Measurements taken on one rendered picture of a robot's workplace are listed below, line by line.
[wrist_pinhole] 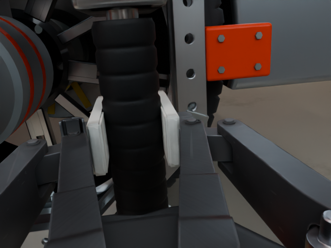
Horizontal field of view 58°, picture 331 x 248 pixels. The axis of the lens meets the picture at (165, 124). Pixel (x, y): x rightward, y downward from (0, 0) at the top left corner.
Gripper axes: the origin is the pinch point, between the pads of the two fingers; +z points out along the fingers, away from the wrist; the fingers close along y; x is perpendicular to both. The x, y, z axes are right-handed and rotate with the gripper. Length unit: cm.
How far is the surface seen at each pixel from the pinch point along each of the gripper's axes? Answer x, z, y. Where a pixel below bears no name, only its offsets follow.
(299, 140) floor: -82, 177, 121
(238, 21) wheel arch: 6, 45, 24
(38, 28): 7, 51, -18
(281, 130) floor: -82, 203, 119
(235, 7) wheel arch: 9, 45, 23
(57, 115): -13, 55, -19
